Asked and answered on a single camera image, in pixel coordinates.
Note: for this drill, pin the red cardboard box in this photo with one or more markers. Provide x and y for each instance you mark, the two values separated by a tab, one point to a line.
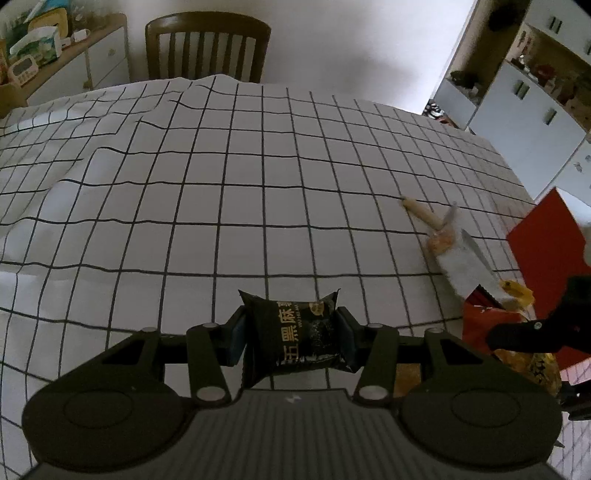
549	245

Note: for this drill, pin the wrapped sausage stick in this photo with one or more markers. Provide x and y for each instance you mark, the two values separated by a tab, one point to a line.
423	213

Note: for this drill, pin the wooden sideboard with drawers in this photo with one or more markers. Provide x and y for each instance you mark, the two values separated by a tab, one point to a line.
100	61

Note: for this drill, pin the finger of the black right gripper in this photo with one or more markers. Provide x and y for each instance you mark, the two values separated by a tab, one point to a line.
540	336

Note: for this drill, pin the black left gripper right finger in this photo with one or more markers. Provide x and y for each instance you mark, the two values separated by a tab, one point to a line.
356	339

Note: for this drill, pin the black sesame snack packet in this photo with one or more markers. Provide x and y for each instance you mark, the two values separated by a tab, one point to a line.
287	337

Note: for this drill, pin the silver white chips bag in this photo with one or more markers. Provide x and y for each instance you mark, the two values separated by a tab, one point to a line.
460	259

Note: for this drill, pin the yellow M&Ms bag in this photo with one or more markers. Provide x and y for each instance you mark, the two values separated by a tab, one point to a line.
518	297

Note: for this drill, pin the white checkered tablecloth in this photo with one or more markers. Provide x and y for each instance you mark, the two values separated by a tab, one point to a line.
156	204

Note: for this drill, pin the white digital clock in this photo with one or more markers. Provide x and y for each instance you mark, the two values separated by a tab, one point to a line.
23	70

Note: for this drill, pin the white wall cabinet shelving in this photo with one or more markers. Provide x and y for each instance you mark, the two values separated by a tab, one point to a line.
520	78

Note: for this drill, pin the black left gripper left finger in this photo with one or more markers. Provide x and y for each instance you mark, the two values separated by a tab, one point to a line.
237	335

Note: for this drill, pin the red yellow chips bag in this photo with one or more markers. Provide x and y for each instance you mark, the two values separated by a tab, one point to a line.
481	313

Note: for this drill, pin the brown wooden chair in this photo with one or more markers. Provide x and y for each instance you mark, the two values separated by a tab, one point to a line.
198	44

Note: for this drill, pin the green white tissue box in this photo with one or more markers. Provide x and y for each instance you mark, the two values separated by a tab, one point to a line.
43	44

